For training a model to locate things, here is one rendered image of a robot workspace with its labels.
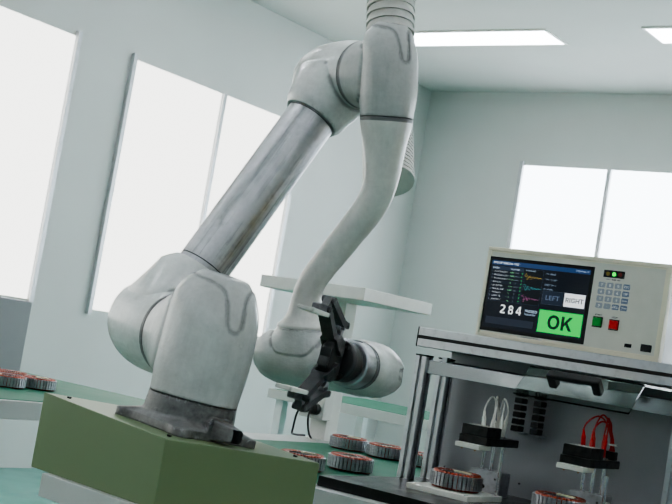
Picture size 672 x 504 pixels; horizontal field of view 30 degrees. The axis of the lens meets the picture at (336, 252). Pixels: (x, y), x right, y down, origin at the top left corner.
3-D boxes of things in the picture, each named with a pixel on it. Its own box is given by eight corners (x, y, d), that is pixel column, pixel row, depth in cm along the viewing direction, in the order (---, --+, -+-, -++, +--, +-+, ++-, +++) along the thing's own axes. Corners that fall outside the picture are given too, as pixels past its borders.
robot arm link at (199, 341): (172, 397, 200) (207, 266, 202) (126, 379, 215) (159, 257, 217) (256, 415, 209) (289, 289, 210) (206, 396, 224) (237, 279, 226)
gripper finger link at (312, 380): (320, 356, 219) (321, 362, 220) (288, 392, 211) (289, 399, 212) (339, 361, 218) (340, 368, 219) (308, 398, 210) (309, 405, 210)
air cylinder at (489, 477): (496, 498, 270) (500, 473, 271) (466, 491, 275) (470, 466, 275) (507, 498, 274) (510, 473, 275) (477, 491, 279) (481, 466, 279)
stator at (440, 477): (469, 494, 256) (472, 477, 256) (420, 484, 261) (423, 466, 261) (488, 493, 265) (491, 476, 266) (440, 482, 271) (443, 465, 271)
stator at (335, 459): (328, 464, 303) (330, 449, 303) (373, 472, 302) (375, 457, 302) (324, 468, 292) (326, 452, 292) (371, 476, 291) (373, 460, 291)
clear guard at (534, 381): (628, 414, 227) (633, 382, 227) (512, 393, 241) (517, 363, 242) (690, 422, 253) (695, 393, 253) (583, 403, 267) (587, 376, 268)
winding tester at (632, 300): (657, 362, 255) (672, 264, 256) (474, 335, 281) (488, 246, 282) (721, 377, 286) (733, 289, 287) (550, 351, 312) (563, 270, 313)
